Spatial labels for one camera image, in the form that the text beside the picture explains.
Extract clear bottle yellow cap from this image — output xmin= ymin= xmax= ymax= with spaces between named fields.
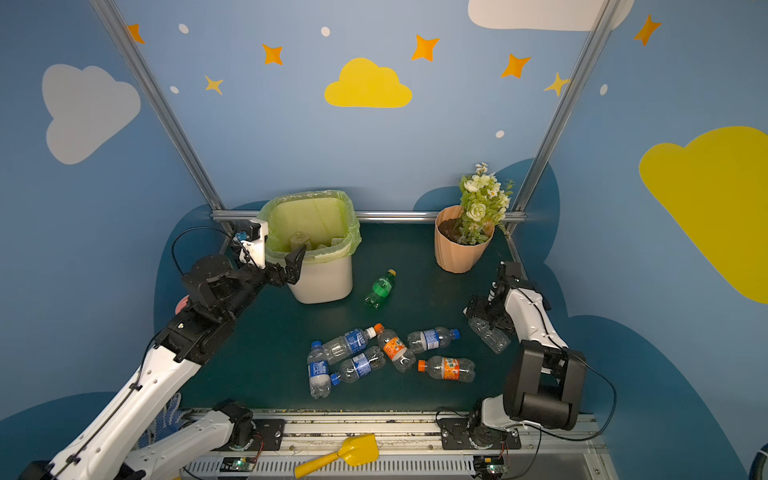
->
xmin=289 ymin=231 xmax=312 ymax=251

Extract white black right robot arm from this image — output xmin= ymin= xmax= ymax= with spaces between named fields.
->
xmin=464 ymin=261 xmax=586 ymax=449

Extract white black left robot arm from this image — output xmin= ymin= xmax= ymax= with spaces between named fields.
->
xmin=20 ymin=242 xmax=306 ymax=479

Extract white plastic trash bin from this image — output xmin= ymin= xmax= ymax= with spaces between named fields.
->
xmin=290 ymin=254 xmax=354 ymax=304

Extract green bin liner bag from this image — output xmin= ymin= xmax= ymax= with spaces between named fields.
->
xmin=258 ymin=190 xmax=362 ymax=265

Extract clear bottle near right edge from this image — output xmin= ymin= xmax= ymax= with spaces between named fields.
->
xmin=468 ymin=317 xmax=511 ymax=354

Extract clear bottle blue cap right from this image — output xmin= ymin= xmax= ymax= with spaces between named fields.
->
xmin=407 ymin=327 xmax=460 ymax=354

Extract clear bottle orange cap right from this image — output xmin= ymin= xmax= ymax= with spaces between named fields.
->
xmin=417 ymin=356 xmax=476 ymax=383

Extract clear bottle blue label upper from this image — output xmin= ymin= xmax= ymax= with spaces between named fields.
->
xmin=322 ymin=324 xmax=383 ymax=365

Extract clear bottle blue label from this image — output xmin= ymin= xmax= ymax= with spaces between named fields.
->
xmin=330 ymin=346 xmax=386 ymax=386
xmin=322 ymin=324 xmax=383 ymax=365
xmin=307 ymin=341 xmax=332 ymax=399

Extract pink plastic watering can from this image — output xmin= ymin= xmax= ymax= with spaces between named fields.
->
xmin=174 ymin=295 xmax=189 ymax=315

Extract white artificial flowers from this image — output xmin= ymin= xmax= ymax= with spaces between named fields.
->
xmin=458 ymin=163 xmax=515 ymax=246

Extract clear bottle blue label left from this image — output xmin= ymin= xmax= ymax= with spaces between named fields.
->
xmin=307 ymin=341 xmax=332 ymax=399

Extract green plastic bottle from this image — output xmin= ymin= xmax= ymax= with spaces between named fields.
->
xmin=365 ymin=269 xmax=396 ymax=309

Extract clear bottle orange label middle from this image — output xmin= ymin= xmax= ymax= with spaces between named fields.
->
xmin=376 ymin=325 xmax=417 ymax=373

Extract clear bottle blue label lower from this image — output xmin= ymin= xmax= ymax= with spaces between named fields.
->
xmin=330 ymin=346 xmax=386 ymax=386

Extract blue white work glove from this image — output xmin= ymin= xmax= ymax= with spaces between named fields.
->
xmin=137 ymin=392 xmax=185 ymax=448

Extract yellow plastic shovel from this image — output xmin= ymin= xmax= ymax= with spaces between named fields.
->
xmin=294 ymin=434 xmax=379 ymax=479

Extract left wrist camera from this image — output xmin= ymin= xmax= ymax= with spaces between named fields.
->
xmin=233 ymin=219 xmax=269 ymax=269

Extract aluminium rear frame rail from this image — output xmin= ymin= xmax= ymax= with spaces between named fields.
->
xmin=211 ymin=208 xmax=527 ymax=224

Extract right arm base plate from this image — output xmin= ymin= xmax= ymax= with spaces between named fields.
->
xmin=436 ymin=417 xmax=521 ymax=450

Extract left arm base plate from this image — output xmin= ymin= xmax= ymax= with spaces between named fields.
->
xmin=252 ymin=418 xmax=286 ymax=451

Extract white perforated cable duct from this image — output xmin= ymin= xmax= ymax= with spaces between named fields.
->
xmin=180 ymin=455 xmax=476 ymax=479

